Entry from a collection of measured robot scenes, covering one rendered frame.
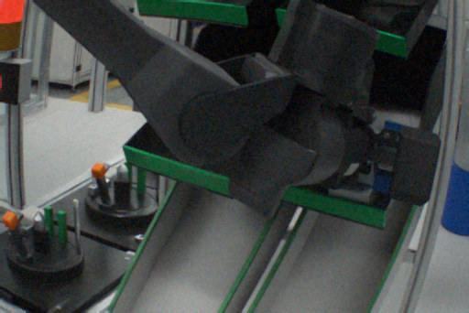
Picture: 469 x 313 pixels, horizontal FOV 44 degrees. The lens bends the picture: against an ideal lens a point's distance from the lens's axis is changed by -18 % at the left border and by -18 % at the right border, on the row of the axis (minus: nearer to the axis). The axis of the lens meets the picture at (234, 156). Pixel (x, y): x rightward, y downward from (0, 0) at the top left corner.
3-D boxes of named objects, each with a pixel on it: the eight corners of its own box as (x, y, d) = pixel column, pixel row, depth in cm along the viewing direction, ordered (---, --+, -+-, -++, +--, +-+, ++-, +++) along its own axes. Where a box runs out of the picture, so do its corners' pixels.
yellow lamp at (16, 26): (7, 51, 95) (10, 23, 94) (-9, 49, 97) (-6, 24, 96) (24, 46, 100) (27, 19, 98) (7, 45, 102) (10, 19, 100)
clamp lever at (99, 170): (108, 208, 107) (99, 171, 102) (99, 204, 107) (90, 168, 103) (118, 194, 109) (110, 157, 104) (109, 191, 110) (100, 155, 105)
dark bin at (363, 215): (383, 231, 59) (385, 171, 55) (264, 197, 66) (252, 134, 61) (453, 79, 76) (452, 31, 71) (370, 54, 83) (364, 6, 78)
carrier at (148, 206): (149, 266, 99) (149, 188, 95) (37, 222, 107) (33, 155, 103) (215, 215, 120) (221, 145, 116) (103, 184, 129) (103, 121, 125)
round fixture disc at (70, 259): (53, 292, 82) (51, 280, 81) (-9, 259, 87) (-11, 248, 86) (101, 259, 94) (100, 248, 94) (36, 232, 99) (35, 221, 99)
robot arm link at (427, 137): (409, 214, 45) (426, 131, 45) (190, 156, 54) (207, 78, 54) (429, 206, 53) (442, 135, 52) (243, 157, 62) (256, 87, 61)
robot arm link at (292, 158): (270, 230, 43) (331, 95, 41) (200, 187, 46) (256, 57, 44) (312, 221, 49) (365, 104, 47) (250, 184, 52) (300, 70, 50)
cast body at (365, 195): (368, 220, 60) (368, 161, 56) (328, 209, 62) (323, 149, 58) (398, 163, 65) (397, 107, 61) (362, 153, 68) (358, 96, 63)
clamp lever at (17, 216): (25, 260, 84) (9, 221, 79) (16, 255, 85) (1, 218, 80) (36, 245, 87) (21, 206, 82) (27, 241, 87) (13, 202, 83)
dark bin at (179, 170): (233, 199, 64) (219, 135, 60) (126, 164, 71) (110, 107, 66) (352, 52, 81) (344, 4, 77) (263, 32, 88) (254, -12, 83)
